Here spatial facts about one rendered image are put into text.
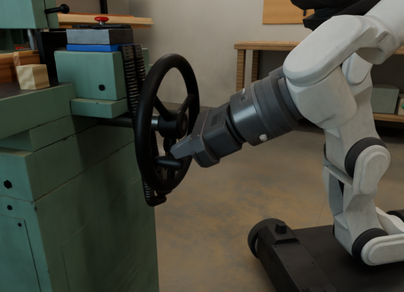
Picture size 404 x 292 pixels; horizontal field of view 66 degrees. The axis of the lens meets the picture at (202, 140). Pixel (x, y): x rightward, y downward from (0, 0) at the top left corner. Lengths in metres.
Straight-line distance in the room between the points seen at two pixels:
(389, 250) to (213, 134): 0.94
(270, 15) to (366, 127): 2.91
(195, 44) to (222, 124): 3.76
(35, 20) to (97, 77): 0.21
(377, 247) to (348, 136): 0.42
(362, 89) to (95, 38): 0.69
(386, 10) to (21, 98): 0.55
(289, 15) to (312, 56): 3.37
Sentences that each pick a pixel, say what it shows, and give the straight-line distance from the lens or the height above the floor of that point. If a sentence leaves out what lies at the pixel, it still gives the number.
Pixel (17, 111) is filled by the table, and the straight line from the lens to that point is 0.58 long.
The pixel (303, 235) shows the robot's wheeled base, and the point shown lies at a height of 0.17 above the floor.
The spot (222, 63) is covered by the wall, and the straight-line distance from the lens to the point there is 4.06.
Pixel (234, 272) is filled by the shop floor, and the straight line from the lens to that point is 1.48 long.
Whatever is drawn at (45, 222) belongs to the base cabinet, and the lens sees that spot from 0.67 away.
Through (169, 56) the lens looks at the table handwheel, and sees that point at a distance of 0.61.
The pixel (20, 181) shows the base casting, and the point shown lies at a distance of 0.63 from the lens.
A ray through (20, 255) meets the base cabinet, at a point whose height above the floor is 0.58.
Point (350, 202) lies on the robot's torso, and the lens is 1.11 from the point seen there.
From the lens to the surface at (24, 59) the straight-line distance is 0.73.
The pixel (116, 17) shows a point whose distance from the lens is 3.83.
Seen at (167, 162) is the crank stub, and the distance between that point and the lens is 0.56.
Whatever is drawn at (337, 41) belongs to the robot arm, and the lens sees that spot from 0.43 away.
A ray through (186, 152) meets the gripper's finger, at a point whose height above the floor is 0.80.
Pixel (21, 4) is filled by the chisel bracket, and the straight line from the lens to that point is 0.79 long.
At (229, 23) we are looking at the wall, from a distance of 4.01.
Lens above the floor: 1.00
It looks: 20 degrees down
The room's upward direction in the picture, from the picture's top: straight up
